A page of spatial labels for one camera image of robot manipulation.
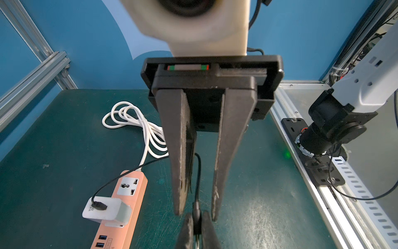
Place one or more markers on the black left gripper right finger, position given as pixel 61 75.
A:
pixel 209 237

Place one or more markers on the white usb charger adapter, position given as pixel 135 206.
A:
pixel 111 212

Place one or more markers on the orange power strip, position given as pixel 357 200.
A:
pixel 130 189

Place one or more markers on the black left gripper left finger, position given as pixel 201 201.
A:
pixel 186 235

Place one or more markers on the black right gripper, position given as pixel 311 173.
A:
pixel 194 86

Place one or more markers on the aluminium frame post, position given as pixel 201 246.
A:
pixel 21 21

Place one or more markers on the slotted aluminium base rail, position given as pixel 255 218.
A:
pixel 353 221

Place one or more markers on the aluminium frame rail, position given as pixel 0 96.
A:
pixel 17 98

